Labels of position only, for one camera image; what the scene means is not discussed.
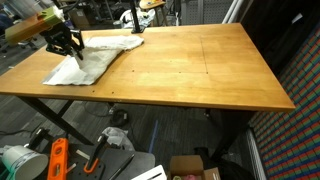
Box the multicoloured patterned partition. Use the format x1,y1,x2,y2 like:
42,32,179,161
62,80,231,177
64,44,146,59
248,28,320,180

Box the black camera stand pole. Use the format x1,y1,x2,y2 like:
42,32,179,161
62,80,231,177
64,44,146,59
129,0,146,35

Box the white woven towel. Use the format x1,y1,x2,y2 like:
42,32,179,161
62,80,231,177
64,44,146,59
42,34,145,87

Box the white paper cup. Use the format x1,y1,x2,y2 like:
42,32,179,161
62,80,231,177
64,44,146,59
1,144,50,180

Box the blue stick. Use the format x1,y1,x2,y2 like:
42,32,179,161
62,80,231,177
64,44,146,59
148,119,160,154

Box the open cardboard box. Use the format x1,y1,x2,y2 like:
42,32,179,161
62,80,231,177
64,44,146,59
167,154,222,180

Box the brown cardboard box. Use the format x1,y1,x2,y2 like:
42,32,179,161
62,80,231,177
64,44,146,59
67,8,92,30

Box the round wooden stool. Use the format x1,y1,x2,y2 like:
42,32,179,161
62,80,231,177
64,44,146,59
138,0,168,27

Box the black pen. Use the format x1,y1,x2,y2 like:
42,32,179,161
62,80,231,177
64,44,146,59
108,153,136,180

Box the orange black bar clamp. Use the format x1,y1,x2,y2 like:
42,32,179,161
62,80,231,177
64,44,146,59
83,133,109,175

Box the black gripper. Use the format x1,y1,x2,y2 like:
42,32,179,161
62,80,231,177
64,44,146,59
43,24,86,62

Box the dark grey side table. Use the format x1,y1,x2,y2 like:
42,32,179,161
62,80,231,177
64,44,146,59
33,143,157,180

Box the white paper sheet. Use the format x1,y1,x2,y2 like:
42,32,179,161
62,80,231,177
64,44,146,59
130,164,168,180

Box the white crumpled cloth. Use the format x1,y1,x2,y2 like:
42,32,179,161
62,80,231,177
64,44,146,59
101,126,136,152

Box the black coiled cable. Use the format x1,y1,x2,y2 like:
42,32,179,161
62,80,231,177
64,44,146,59
109,108,129,128

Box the white ribbed strip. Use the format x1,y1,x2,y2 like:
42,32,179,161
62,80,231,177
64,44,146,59
246,128,268,180

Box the white pipes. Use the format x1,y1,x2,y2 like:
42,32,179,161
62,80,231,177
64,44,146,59
221,0,249,24

